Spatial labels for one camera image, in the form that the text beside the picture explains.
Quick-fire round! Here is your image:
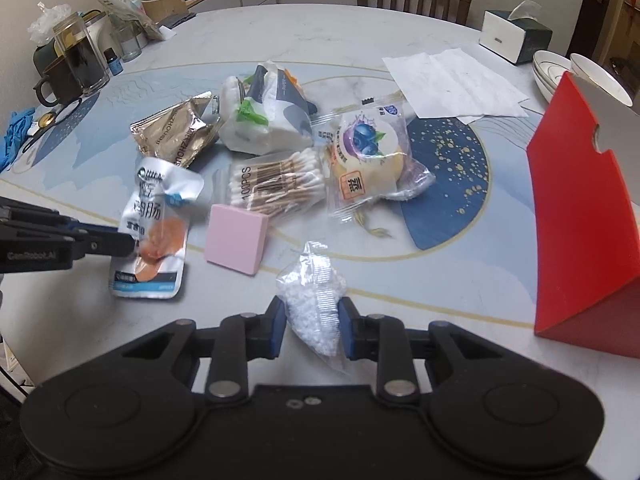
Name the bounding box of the white blue sausage packet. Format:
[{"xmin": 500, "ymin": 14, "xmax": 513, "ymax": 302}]
[{"xmin": 109, "ymin": 156, "xmax": 205, "ymax": 300}]

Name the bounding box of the clear glass cup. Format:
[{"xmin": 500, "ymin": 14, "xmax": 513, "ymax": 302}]
[{"xmin": 112, "ymin": 22, "xmax": 143, "ymax": 62}]

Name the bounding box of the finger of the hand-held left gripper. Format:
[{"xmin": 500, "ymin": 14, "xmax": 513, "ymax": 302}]
[
  {"xmin": 67, "ymin": 232, "xmax": 140, "ymax": 262},
  {"xmin": 0, "ymin": 197, "xmax": 121, "ymax": 236}
]

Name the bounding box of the white green tissue box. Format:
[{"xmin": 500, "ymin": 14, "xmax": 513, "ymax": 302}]
[{"xmin": 479, "ymin": 0, "xmax": 553, "ymax": 65}]

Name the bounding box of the crumpled clear plastic bag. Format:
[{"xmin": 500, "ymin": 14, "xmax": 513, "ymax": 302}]
[{"xmin": 27, "ymin": 2, "xmax": 73, "ymax": 45}]

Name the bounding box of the red box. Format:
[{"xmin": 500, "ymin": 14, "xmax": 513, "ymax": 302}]
[{"xmin": 526, "ymin": 71, "xmax": 640, "ymax": 358}]

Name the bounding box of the cotton swabs bag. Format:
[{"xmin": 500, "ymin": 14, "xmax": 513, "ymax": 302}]
[{"xmin": 215, "ymin": 149, "xmax": 328, "ymax": 218}]

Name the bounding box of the green white packaging bag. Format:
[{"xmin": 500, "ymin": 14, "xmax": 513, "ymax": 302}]
[{"xmin": 71, "ymin": 0, "xmax": 177, "ymax": 43}]

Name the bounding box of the brown mug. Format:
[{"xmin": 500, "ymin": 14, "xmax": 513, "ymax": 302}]
[{"xmin": 34, "ymin": 56, "xmax": 83, "ymax": 109}]

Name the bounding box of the marble patterned desktop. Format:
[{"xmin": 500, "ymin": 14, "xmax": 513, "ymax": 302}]
[{"xmin": 0, "ymin": 4, "xmax": 640, "ymax": 403}]

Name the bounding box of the blue cloth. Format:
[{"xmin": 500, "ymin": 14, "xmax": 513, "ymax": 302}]
[{"xmin": 0, "ymin": 107, "xmax": 36, "ymax": 173}]

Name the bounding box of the white bowl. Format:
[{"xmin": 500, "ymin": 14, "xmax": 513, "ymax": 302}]
[{"xmin": 569, "ymin": 53, "xmax": 633, "ymax": 107}]

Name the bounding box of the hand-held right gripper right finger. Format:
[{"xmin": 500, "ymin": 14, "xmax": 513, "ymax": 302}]
[{"xmin": 337, "ymin": 296, "xmax": 508, "ymax": 405}]

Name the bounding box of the pink sticky note pad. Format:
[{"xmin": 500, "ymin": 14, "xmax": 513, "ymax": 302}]
[{"xmin": 204, "ymin": 203, "xmax": 270, "ymax": 277}]

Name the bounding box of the white grey plastic bag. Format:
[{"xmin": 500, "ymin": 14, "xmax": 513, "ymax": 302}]
[{"xmin": 219, "ymin": 61, "xmax": 317, "ymax": 153}]

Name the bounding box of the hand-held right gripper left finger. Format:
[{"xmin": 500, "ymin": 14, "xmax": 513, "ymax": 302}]
[{"xmin": 117, "ymin": 294, "xmax": 290, "ymax": 405}]

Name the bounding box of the clear bag of white beads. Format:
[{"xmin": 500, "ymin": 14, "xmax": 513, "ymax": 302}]
[{"xmin": 276, "ymin": 241, "xmax": 348, "ymax": 376}]

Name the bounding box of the glass jar with dark contents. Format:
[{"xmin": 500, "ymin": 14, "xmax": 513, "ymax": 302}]
[{"xmin": 54, "ymin": 22, "xmax": 111, "ymax": 96}]

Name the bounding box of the blueberry bread packet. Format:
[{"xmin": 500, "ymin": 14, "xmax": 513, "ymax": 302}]
[{"xmin": 311, "ymin": 94, "xmax": 436, "ymax": 223}]

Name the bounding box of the white plate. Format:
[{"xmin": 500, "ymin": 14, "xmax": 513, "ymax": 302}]
[
  {"xmin": 531, "ymin": 50, "xmax": 572, "ymax": 81},
  {"xmin": 531, "ymin": 67, "xmax": 563, "ymax": 99}
]

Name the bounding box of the white paper sheet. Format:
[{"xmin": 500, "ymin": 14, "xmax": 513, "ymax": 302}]
[{"xmin": 382, "ymin": 47, "xmax": 530, "ymax": 125}]

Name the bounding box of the gold foil snack packet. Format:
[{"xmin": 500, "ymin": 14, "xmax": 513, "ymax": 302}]
[{"xmin": 130, "ymin": 92, "xmax": 223, "ymax": 170}]

